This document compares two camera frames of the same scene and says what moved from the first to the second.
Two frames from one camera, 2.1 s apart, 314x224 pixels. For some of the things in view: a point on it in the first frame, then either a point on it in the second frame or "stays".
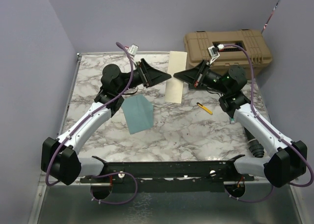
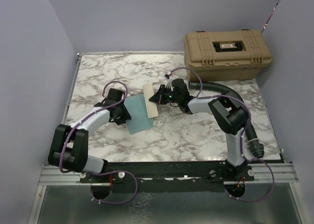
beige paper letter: [174, 86] -> [151, 107]
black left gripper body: [142, 70] -> [122, 115]
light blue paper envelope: [138, 112] stays
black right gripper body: [205, 71] -> [167, 95]
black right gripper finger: [191, 75] -> [156, 95]
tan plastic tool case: [231, 44] stays
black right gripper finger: [191, 76] -> [156, 98]
